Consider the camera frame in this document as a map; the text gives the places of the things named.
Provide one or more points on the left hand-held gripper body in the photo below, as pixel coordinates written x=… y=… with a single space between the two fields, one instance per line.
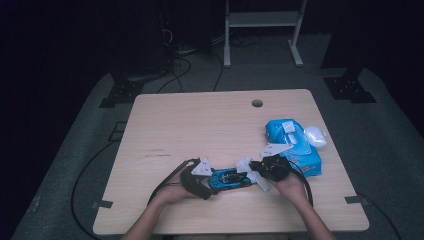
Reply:
x=191 y=181

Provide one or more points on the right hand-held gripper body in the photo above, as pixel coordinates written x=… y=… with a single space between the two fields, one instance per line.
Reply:
x=275 y=168

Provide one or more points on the white wet wipe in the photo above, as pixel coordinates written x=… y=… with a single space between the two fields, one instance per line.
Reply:
x=243 y=165

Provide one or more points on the blue and black toy car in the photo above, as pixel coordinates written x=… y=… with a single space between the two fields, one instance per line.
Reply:
x=226 y=178

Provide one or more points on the blue wet wipes pack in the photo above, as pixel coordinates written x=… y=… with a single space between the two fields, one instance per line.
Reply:
x=300 y=161

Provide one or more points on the person's left hand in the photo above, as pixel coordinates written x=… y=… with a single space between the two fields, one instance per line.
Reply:
x=175 y=191

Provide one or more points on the person's right hand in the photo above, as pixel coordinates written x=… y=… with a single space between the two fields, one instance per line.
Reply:
x=293 y=190

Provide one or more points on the white rounded object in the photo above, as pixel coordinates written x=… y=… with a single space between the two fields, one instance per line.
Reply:
x=316 y=136

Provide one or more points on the black stand base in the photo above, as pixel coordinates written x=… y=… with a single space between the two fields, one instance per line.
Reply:
x=123 y=91
x=346 y=88

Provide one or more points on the white metal stand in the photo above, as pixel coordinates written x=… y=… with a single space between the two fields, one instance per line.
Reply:
x=263 y=19

